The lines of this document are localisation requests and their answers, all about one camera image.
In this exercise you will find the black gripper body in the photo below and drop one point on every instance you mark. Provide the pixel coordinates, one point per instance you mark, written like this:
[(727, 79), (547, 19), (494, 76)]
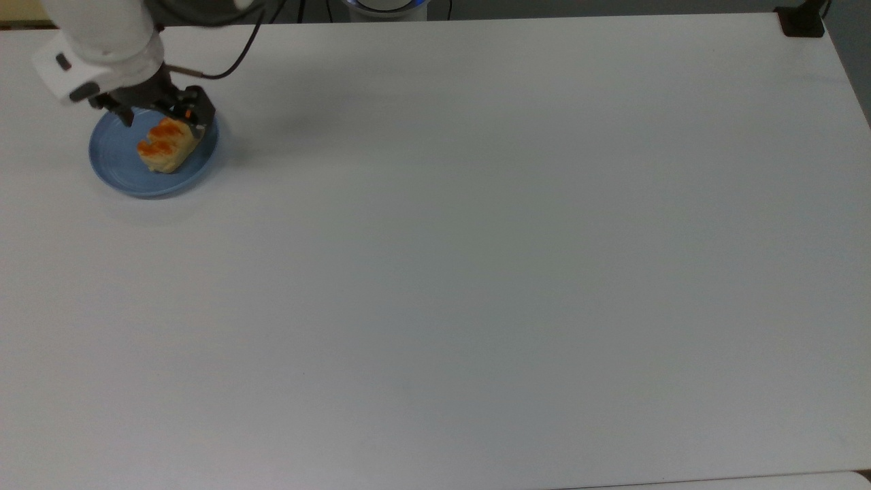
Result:
[(153, 88)]

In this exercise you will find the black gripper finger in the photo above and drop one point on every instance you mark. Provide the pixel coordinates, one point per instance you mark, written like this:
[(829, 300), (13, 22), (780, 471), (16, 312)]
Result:
[(201, 112), (125, 117)]

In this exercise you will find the orange topped bread loaf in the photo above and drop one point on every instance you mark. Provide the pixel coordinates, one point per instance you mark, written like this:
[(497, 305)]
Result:
[(167, 146)]

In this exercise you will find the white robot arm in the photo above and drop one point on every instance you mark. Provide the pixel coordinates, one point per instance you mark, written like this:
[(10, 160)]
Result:
[(102, 34)]

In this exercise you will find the blue round plate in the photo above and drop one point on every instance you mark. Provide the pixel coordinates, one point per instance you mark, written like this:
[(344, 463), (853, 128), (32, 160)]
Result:
[(119, 167)]

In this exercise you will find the black table edge mount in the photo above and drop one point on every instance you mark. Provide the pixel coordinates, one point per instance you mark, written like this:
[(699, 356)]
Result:
[(803, 20)]

